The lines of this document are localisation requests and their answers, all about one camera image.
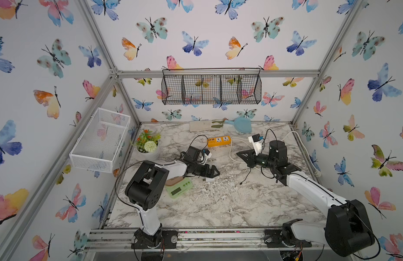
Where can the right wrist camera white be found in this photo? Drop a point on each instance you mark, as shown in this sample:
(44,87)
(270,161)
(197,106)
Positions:
(257,141)

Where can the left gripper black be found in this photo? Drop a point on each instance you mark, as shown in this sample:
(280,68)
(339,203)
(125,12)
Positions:
(206,169)

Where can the potted artificial plant white pot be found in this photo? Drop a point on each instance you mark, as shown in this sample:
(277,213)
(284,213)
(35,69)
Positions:
(148,145)

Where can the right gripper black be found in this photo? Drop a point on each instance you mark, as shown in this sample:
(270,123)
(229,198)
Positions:
(252,158)

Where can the orange power strip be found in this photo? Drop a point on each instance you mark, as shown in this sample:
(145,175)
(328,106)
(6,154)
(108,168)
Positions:
(219,141)

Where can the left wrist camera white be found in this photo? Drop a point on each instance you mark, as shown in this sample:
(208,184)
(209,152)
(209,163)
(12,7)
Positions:
(206,155)

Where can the teal dustpan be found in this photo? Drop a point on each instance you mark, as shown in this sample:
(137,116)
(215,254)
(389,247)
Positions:
(241,124)

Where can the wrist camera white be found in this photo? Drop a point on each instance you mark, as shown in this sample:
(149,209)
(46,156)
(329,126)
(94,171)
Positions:
(206,155)
(257,141)

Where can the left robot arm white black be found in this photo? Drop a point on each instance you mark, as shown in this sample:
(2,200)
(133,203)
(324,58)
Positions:
(145,189)

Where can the pink bowl with panda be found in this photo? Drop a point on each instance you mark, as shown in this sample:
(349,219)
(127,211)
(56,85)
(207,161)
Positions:
(173,181)

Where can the green electronic scale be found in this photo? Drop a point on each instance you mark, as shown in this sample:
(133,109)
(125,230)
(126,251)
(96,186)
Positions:
(179,188)

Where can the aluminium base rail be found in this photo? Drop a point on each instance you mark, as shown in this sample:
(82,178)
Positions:
(194,239)

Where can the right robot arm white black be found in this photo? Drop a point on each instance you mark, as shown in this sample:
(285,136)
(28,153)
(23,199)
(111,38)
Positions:
(347,229)

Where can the black wire wall basket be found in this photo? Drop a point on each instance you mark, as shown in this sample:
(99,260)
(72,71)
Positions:
(211,86)

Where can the white cloth with green print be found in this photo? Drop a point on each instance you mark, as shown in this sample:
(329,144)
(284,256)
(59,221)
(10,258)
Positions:
(205,125)

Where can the white mesh wall basket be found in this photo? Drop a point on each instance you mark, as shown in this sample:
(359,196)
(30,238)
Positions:
(99,146)

